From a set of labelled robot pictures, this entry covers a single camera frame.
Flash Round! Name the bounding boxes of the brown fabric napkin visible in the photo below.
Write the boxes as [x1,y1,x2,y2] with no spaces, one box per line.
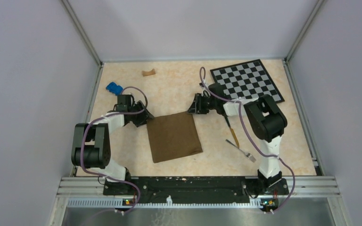
[147,112,203,163]

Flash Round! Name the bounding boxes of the green wooden handled knife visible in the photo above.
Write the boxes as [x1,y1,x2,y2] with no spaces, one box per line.
[224,116,240,148]

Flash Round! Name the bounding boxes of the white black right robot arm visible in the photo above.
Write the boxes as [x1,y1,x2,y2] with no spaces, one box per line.
[187,82,288,194]

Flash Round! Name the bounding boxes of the silver metal fork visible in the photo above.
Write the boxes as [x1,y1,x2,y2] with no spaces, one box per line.
[225,139,256,163]

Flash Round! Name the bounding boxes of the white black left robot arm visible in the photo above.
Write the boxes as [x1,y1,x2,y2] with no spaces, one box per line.
[71,94,154,195]

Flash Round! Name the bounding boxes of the blue toy car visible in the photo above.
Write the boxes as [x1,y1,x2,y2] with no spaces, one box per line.
[106,82,123,96]

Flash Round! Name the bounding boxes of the aluminium frame rail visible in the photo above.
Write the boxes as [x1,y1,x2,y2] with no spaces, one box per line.
[57,176,340,209]

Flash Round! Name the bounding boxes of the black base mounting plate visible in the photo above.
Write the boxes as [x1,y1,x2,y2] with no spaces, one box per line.
[103,176,289,204]

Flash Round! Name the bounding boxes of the black white checkerboard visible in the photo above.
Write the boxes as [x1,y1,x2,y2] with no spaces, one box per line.
[210,59,285,103]

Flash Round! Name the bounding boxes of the small wooden arch block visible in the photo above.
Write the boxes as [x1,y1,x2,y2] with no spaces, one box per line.
[141,69,156,77]

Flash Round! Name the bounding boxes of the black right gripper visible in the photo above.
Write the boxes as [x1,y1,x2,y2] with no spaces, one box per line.
[187,93,217,115]

